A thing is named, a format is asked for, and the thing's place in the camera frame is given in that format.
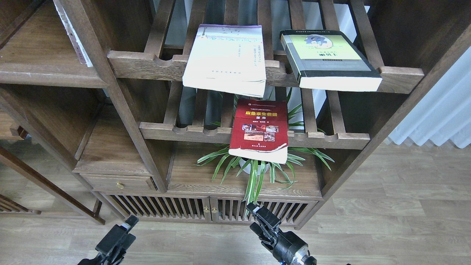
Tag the white upright book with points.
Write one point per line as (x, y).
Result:
(71, 33)

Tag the red paperback book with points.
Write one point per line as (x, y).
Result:
(260, 130)

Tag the white paperback book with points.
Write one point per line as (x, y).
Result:
(227, 58)

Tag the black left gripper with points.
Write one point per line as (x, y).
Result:
(112, 248)

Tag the white curtain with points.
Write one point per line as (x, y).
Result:
(444, 114)

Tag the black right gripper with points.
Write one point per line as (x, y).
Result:
(286, 247)

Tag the green spider plant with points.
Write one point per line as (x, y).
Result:
(257, 169)

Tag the green and black book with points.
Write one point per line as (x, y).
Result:
(326, 59)

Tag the dark wooden bookshelf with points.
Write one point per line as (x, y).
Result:
(119, 121)

